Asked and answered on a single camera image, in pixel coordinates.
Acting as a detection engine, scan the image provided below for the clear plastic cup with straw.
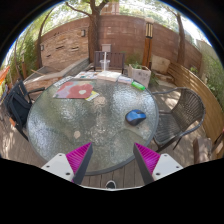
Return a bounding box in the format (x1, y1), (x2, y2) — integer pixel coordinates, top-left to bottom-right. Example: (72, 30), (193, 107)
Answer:
(99, 51), (111, 72)

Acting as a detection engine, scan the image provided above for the white planter box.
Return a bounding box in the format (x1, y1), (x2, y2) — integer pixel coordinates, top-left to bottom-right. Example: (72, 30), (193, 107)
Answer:
(128, 63), (152, 88)

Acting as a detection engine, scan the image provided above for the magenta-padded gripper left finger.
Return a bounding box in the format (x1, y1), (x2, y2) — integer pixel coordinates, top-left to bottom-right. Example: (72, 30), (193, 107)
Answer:
(40, 142), (94, 185)

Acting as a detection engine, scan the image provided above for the thin curved tree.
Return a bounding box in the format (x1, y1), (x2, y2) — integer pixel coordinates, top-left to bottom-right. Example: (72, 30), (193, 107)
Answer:
(35, 9), (54, 69)

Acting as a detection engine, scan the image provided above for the dark wooden bench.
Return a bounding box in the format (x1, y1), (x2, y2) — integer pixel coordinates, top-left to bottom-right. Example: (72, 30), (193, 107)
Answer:
(93, 50), (126, 74)

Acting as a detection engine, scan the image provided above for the green packet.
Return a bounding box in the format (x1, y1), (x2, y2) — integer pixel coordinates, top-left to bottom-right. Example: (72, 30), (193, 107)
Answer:
(131, 80), (147, 92)

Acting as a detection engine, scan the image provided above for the grey box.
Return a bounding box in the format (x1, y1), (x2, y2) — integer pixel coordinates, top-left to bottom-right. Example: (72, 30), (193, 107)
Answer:
(101, 43), (113, 53)

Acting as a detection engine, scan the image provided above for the stone raised bed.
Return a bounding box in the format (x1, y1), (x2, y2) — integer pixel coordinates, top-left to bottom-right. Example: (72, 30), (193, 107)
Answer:
(23, 57), (90, 91)

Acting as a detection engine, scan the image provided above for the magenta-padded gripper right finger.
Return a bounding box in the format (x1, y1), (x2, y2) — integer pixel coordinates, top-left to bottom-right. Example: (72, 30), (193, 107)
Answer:
(133, 142), (184, 185)

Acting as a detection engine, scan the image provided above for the slim leaning tree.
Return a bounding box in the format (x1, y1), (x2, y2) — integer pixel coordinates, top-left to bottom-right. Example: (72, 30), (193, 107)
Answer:
(166, 6), (187, 66)

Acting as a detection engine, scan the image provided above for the small pale book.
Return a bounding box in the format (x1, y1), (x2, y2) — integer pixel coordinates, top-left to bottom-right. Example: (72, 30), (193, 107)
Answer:
(117, 75), (135, 85)

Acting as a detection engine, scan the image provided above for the dark wicker chair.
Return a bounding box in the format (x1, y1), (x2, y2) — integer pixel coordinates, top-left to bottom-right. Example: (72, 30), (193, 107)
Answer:
(151, 87), (207, 154)

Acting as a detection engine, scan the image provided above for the red floral mouse pad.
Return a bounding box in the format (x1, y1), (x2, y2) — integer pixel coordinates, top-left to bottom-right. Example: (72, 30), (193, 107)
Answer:
(52, 81), (95, 100)

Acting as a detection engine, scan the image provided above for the wooden slat fence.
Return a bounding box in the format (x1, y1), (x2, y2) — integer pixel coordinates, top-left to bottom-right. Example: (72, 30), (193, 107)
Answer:
(167, 62), (224, 144)

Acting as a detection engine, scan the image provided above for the blue and black computer mouse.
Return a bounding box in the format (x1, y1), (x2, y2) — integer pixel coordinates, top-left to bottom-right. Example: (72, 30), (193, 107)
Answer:
(124, 109), (148, 127)

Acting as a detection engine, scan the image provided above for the thick forked tree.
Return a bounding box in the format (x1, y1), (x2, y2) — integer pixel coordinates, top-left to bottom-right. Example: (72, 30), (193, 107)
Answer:
(64, 0), (111, 64)

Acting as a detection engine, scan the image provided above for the wooden post lamp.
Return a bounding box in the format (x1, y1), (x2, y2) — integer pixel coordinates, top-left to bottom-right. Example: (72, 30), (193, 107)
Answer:
(141, 17), (155, 69)

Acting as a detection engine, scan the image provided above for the yellow card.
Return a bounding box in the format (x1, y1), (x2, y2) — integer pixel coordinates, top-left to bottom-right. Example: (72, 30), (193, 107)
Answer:
(84, 90), (100, 102)

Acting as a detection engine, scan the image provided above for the leaning stone slab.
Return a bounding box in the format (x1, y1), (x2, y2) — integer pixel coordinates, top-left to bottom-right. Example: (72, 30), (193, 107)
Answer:
(151, 54), (171, 75)

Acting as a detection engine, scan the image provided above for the black chair with backpack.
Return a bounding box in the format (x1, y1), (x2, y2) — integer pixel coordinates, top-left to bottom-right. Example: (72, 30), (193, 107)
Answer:
(3, 79), (46, 141)

